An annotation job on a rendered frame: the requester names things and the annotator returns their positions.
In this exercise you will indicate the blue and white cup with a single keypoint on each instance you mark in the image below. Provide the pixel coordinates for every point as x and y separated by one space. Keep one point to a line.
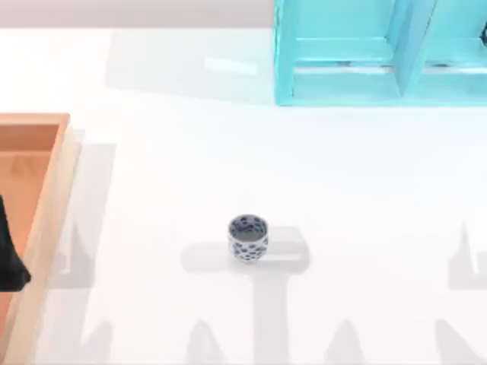
248 252

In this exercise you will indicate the light blue rack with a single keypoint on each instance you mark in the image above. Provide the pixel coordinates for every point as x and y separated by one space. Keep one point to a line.
342 87

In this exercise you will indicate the shallow salmon-coloured box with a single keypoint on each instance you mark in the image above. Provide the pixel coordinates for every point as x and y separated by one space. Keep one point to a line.
45 213

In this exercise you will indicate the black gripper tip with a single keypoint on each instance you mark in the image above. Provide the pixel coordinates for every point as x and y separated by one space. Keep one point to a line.
12 266

